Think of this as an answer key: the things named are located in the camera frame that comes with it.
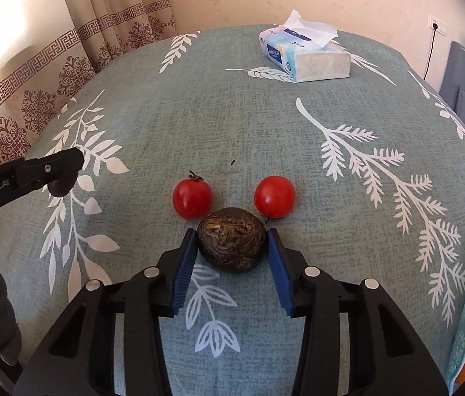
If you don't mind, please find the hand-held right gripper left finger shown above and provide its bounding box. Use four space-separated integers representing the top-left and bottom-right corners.
12 227 199 396

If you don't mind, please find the beige patterned curtain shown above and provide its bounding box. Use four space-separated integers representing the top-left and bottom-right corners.
0 0 177 236

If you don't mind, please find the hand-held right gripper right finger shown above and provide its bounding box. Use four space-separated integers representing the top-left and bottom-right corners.
267 227 452 396

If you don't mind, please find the dark brown water chestnut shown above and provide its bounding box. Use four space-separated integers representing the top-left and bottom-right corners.
197 208 267 275

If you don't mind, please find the black power cable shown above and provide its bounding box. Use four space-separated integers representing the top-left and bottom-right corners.
423 29 437 80

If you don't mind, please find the tissue pack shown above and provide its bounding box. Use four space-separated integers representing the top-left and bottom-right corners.
258 9 351 84

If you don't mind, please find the red cherry tomato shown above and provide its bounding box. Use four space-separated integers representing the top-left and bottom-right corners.
254 175 296 220
172 170 214 220

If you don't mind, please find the teal leaf-print tablecloth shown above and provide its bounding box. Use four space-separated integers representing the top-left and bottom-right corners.
0 25 465 396

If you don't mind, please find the white wall socket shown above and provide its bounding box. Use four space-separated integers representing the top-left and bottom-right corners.
428 15 448 36

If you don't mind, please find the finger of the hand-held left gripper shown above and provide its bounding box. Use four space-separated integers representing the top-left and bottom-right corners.
13 148 85 193

